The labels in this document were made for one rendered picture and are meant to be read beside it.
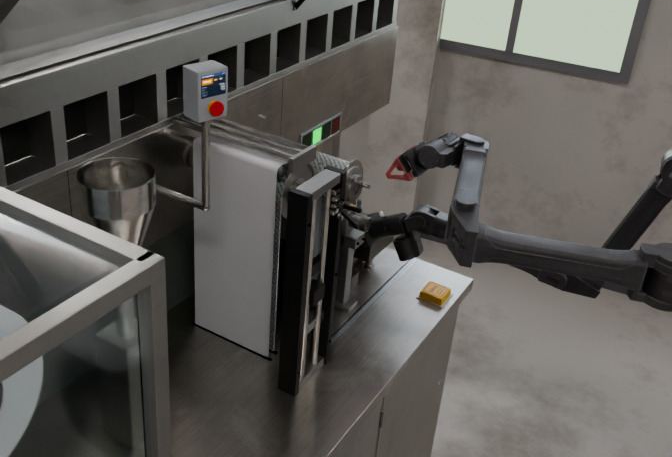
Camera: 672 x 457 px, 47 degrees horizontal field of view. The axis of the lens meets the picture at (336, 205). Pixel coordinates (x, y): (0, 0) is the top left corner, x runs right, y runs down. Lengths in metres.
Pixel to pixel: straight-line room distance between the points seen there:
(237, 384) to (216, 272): 0.28
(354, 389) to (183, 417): 0.41
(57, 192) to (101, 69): 0.27
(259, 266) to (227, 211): 0.15
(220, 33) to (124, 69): 0.33
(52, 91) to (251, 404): 0.83
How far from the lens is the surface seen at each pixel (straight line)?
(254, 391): 1.90
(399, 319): 2.17
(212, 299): 2.01
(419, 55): 3.92
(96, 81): 1.70
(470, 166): 1.74
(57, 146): 1.67
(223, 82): 1.48
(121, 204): 1.42
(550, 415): 3.38
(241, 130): 1.86
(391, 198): 4.24
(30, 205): 1.23
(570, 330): 3.88
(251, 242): 1.84
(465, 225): 1.44
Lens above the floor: 2.18
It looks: 28 degrees down
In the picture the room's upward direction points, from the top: 5 degrees clockwise
